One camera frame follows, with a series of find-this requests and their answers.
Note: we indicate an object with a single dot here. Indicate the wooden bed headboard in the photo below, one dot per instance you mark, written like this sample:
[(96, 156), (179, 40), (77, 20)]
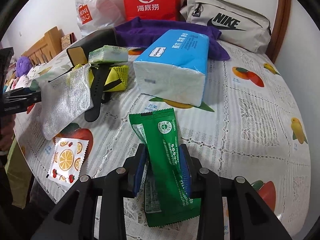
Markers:
[(46, 48)]

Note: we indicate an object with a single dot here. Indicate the grey Nike pouch bag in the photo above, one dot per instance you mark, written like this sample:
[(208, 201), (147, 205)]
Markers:
[(238, 25)]

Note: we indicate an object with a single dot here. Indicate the fruit print tablecloth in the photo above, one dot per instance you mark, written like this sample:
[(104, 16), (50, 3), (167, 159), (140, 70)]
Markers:
[(248, 125)]

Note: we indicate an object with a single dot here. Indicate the brown wooden door frame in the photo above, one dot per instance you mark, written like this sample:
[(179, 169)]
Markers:
[(279, 29)]

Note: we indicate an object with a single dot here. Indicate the purple plush toy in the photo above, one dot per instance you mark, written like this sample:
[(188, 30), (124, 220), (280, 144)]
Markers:
[(23, 66)]

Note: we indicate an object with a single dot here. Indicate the white Miniso plastic bag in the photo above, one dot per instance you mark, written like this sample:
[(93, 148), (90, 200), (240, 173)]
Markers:
[(97, 14)]

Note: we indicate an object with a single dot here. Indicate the dark green tea tin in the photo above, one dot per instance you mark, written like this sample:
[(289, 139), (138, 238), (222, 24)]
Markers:
[(78, 52)]

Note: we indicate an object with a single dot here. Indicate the orange print sachet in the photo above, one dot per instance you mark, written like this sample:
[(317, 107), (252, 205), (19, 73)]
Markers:
[(69, 154)]

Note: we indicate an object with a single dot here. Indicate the patterned brown book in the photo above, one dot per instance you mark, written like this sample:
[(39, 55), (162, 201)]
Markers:
[(67, 40)]

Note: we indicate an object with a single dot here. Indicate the person's left hand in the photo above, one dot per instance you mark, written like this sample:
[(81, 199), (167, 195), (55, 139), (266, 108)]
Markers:
[(7, 132)]

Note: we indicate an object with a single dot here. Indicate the blue tissue pack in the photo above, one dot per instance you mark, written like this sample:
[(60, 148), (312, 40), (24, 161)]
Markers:
[(174, 67)]

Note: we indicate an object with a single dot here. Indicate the green wet wipe sachet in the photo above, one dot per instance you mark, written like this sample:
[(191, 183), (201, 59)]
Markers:
[(166, 189)]

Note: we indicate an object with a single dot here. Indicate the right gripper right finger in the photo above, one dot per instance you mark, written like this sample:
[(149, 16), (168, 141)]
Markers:
[(202, 183)]

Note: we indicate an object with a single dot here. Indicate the green pocket tissue pack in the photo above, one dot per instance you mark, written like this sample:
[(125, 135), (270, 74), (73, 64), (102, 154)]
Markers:
[(108, 54)]

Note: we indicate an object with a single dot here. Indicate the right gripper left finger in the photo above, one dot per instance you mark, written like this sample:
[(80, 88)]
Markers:
[(123, 182)]

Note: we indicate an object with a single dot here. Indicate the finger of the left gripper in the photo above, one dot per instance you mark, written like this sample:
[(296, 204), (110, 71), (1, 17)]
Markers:
[(20, 99)]

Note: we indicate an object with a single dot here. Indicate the yellow mesh pouch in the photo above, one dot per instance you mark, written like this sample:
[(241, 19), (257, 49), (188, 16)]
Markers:
[(116, 80)]

